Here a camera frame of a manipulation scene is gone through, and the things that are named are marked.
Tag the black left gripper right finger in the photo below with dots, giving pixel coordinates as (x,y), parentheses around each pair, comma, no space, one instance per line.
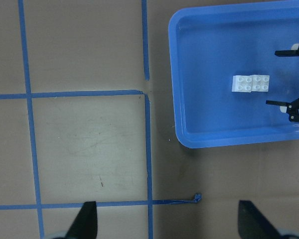
(252,224)

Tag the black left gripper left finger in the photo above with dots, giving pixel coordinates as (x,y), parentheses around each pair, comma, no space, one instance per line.
(85,225)

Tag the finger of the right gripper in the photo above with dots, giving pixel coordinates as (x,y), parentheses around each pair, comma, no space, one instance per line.
(277,103)
(286,53)

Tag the white block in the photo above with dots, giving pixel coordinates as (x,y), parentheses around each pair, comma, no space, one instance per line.
(260,83)
(242,84)

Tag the blue plastic tray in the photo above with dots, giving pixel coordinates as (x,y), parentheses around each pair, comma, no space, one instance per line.
(224,69)

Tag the brown paper table cover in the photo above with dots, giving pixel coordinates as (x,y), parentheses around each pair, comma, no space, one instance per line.
(86,114)

